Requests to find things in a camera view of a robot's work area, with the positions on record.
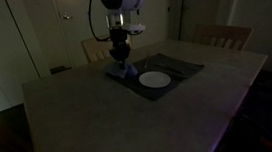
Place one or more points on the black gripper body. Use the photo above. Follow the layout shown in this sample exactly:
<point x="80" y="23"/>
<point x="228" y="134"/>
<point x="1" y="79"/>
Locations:
<point x="120" y="45"/>

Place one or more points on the blue towel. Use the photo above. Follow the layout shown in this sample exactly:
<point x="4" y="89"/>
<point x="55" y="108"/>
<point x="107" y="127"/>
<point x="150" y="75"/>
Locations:
<point x="115" y="72"/>

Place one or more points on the white round plate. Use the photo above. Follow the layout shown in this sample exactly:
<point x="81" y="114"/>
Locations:
<point x="154" y="79"/>

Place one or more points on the light-coloured utensil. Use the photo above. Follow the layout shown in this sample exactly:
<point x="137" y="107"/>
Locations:
<point x="146" y="63"/>

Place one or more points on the light wooden slat-back chair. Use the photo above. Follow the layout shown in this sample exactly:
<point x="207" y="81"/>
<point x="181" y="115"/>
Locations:
<point x="95" y="51"/>
<point x="222" y="35"/>

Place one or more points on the white door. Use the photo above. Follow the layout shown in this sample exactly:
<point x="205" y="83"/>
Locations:
<point x="79" y="41"/>

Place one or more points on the dark placemat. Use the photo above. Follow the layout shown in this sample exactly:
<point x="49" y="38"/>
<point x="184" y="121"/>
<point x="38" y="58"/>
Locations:
<point x="175" y="67"/>

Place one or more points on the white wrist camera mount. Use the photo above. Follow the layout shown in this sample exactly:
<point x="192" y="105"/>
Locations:
<point x="136" y="28"/>

